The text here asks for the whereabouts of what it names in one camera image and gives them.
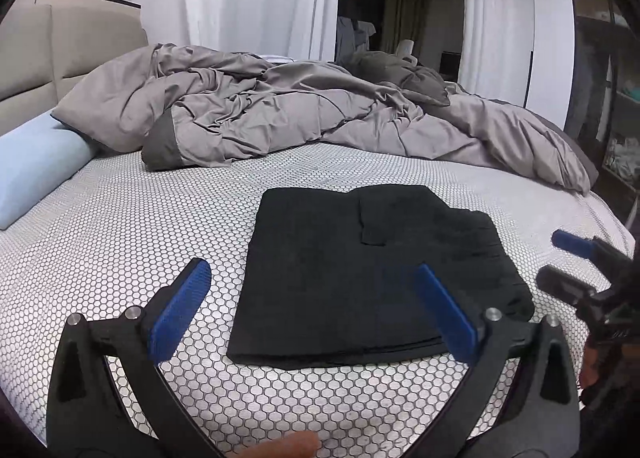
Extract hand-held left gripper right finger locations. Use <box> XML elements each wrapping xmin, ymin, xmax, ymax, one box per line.
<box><xmin>404</xmin><ymin>264</ymin><xmax>582</xmax><ymax>458</ymax></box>

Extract black pants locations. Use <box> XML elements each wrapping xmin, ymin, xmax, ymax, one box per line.
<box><xmin>226</xmin><ymin>184</ymin><xmax>536</xmax><ymax>370</ymax></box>

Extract person's right hand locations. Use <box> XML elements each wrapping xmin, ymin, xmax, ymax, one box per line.
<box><xmin>579</xmin><ymin>345</ymin><xmax>601</xmax><ymax>389</ymax></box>

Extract brown curtain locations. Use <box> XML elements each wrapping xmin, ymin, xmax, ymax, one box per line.
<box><xmin>382</xmin><ymin>0</ymin><xmax>428</xmax><ymax>56</ymax></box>

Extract dark screen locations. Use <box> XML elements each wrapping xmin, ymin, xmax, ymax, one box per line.
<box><xmin>441</xmin><ymin>52</ymin><xmax>462</xmax><ymax>81</ymax></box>

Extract open wardrobe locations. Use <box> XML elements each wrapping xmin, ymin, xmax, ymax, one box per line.
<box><xmin>565</xmin><ymin>0</ymin><xmax>640</xmax><ymax>223</ymax></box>

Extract beige padded headboard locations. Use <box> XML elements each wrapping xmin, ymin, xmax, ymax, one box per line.
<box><xmin>0</xmin><ymin>0</ymin><xmax>150</xmax><ymax>136</ymax></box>

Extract person's left hand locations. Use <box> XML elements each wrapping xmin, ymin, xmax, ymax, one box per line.
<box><xmin>235</xmin><ymin>430</ymin><xmax>321</xmax><ymax>458</ymax></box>

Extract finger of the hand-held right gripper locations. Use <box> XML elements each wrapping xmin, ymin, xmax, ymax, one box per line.
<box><xmin>551</xmin><ymin>229</ymin><xmax>626</xmax><ymax>269</ymax></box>
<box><xmin>536</xmin><ymin>265</ymin><xmax>608</xmax><ymax>311</ymax></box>

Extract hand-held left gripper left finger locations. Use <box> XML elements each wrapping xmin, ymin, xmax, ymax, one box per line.
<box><xmin>47</xmin><ymin>258</ymin><xmax>227</xmax><ymax>458</ymax></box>

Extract light blue pillow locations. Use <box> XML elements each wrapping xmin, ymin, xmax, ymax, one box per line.
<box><xmin>0</xmin><ymin>110</ymin><xmax>101</xmax><ymax>231</ymax></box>

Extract bed with honeycomb sheet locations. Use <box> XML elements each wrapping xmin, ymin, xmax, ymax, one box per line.
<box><xmin>0</xmin><ymin>135</ymin><xmax>636</xmax><ymax>458</ymax></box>

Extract grey duvet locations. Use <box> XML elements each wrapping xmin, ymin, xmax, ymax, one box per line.
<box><xmin>52</xmin><ymin>42</ymin><xmax>600</xmax><ymax>196</ymax></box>

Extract hanging pale clothes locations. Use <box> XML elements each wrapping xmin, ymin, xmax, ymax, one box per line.
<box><xmin>336</xmin><ymin>15</ymin><xmax>377</xmax><ymax>58</ymax></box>

